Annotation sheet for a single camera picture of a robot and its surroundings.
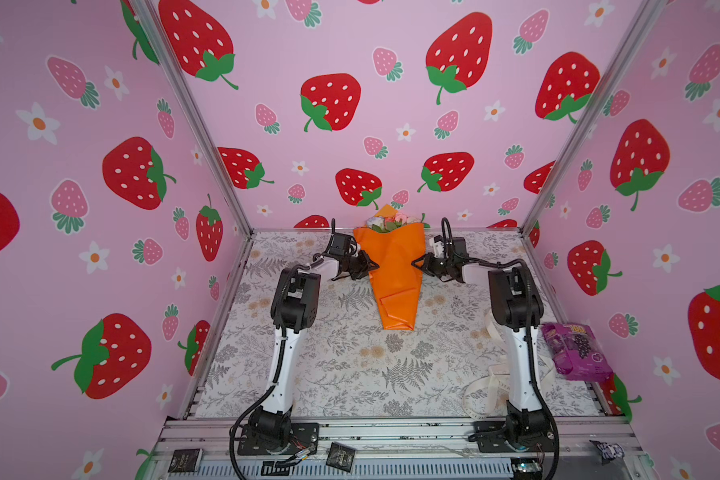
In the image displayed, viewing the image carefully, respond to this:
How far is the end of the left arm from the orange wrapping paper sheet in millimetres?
23

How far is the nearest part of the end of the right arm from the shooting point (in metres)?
0.92

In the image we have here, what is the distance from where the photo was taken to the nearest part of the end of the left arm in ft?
3.11
